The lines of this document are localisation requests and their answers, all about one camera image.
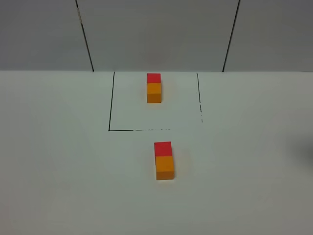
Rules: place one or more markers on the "template orange cube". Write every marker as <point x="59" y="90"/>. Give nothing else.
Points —
<point x="154" y="92"/>

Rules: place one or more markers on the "template red cube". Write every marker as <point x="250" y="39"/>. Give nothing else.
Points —
<point x="153" y="78"/>

